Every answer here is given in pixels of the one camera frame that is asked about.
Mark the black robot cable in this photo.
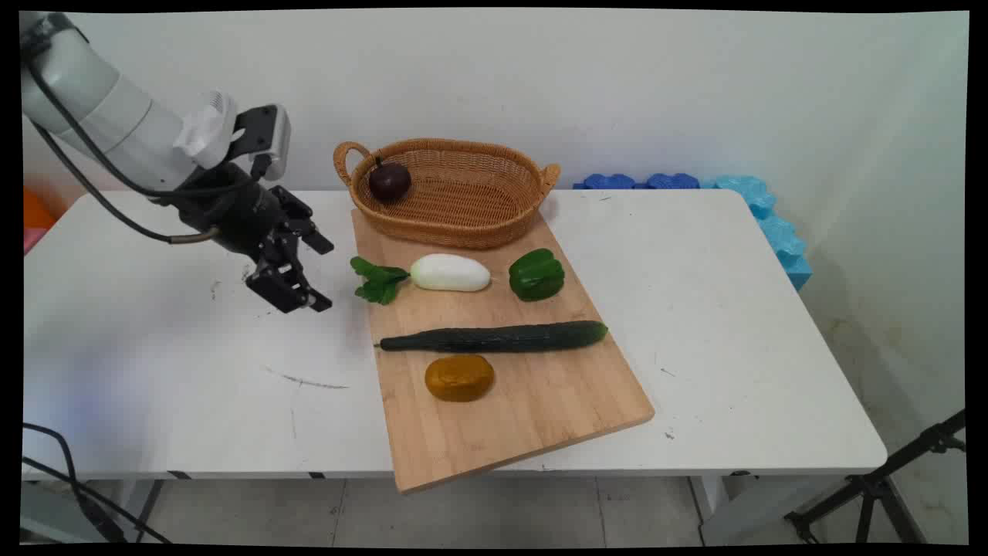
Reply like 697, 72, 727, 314
23, 31, 267, 245

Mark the orange object behind table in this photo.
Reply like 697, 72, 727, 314
23, 187, 59, 256

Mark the long dark green cucumber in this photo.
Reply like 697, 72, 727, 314
375, 320, 610, 354

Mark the grey table leg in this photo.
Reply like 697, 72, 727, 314
22, 479, 164, 544

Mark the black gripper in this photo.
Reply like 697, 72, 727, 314
164, 164, 335, 314

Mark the black floor cable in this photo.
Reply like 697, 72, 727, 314
22, 422, 172, 545

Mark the dark purple round fruit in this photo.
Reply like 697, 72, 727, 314
367, 157, 413, 205

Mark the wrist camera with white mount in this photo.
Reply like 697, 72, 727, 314
173, 90, 293, 183

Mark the woven wicker basket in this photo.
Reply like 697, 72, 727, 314
333, 138, 561, 250

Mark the light blue foam mat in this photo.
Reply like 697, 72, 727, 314
701, 175, 814, 292

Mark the white radish with green leaves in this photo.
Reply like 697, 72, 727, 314
350, 253, 493, 306

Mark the dark blue foam block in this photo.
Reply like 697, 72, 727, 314
574, 173, 637, 191
644, 172, 702, 191

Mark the black tripod stand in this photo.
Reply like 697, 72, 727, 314
783, 408, 968, 546

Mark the white table leg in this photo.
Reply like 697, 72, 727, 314
689, 473, 765, 546

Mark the bamboo cutting board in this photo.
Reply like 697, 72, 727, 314
350, 207, 656, 495

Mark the brown potato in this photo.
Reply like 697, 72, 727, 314
424, 354, 496, 403

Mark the green bell pepper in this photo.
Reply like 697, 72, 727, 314
508, 248, 566, 303

